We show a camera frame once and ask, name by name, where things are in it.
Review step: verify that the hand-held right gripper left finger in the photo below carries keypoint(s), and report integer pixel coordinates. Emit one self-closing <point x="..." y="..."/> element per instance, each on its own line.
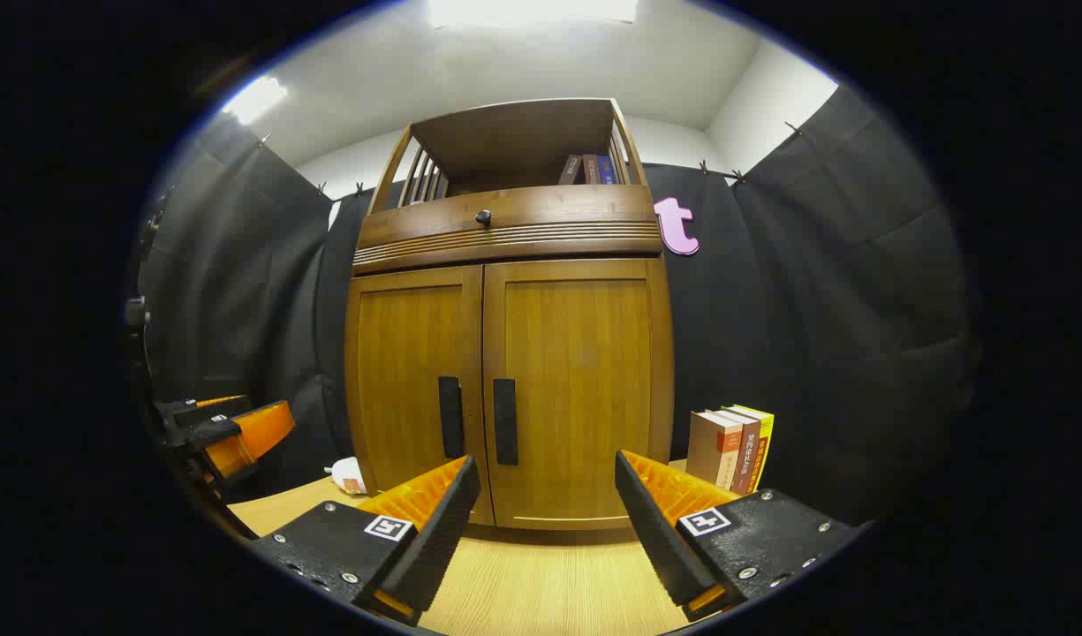
<point x="443" y="530"/>

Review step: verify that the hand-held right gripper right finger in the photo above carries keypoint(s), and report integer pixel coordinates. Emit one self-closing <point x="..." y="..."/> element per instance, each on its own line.
<point x="655" y="539"/>

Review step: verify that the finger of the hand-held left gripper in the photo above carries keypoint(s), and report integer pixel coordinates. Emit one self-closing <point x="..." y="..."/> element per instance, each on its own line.
<point x="258" y="433"/>
<point x="187" y="408"/>

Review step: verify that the wooden shoe cabinet door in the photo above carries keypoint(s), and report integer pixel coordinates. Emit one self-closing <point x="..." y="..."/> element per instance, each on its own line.
<point x="585" y="353"/>
<point x="399" y="353"/>

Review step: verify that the wooden double-door shoe cabinet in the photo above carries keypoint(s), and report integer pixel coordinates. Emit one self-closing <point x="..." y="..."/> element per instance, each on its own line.
<point x="540" y="132"/>

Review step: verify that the wooden cabinet drawer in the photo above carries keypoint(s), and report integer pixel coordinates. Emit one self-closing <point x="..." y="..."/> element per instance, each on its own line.
<point x="558" y="212"/>

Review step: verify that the white packet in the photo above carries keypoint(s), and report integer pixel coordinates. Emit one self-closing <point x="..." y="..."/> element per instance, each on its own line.
<point x="348" y="475"/>

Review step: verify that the tan and white book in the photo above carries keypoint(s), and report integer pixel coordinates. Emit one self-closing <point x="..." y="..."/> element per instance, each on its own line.
<point x="708" y="450"/>

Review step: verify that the dark red book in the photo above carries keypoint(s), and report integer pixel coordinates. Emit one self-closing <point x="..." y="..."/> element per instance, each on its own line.
<point x="746" y="455"/>

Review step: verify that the yellow book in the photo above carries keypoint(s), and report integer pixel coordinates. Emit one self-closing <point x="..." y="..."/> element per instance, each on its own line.
<point x="764" y="442"/>

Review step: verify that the black backdrop cloth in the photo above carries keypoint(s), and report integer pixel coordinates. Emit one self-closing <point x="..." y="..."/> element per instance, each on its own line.
<point x="814" y="309"/>

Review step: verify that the small ceiling light panel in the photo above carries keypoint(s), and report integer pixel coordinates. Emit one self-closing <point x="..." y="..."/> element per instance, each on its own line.
<point x="254" y="99"/>

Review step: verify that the blue book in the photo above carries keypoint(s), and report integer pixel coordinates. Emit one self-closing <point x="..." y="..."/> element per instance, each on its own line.
<point x="606" y="170"/>

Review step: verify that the dark brown book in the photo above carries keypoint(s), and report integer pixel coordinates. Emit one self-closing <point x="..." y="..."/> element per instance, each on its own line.
<point x="590" y="170"/>

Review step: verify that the large ceiling light panel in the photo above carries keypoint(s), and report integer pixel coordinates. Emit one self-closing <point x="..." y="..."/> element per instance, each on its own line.
<point x="532" y="11"/>

